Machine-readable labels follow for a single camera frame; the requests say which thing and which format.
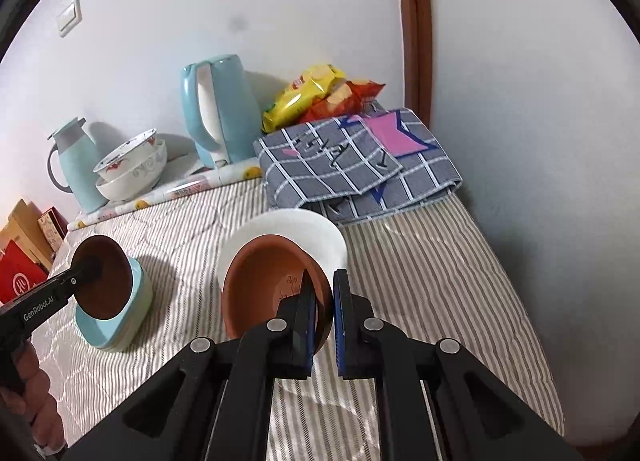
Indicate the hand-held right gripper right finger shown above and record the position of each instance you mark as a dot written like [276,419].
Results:
[340,321]

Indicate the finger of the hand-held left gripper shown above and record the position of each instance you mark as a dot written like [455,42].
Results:
[87,271]

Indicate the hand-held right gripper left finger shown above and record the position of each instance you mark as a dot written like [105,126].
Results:
[312,321]

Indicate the small brown bowl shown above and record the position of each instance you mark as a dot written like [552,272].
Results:
[107,286]
[260,286]

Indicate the green square plate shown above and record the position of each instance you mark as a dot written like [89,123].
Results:
[142,311]

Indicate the white bowl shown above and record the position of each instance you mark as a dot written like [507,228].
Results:
[300,231]

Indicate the white patterned bowls stack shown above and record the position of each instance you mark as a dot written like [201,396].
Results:
[142,176]

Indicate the person's left hand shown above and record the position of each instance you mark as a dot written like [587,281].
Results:
[35,391]

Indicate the red paper bag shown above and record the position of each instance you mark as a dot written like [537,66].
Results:
[22,276]

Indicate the patterned gift box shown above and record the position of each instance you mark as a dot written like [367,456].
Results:
[50,231]

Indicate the brown cardboard box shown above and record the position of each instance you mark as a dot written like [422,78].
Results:
[20,226]

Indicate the striped quilt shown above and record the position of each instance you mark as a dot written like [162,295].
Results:
[425,291]

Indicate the light blue thermos jug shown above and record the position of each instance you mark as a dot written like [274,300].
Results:
[80,171]

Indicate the fruit print paper roll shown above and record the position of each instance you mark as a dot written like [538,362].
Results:
[165,193]

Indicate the fish print bowl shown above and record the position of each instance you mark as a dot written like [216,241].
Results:
[135,151]

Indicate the grey checked cloth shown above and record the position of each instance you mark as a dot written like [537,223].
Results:
[325,161]

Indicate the light blue electric kettle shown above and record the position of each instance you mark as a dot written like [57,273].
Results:
[225,111]

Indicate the yellow chip bag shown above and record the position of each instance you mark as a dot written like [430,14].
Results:
[300,96]

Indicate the red chip bag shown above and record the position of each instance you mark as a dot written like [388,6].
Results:
[352,96]

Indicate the white light switch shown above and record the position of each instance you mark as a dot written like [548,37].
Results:
[68,17]

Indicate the brown wooden door frame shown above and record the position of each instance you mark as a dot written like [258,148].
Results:
[412,16]

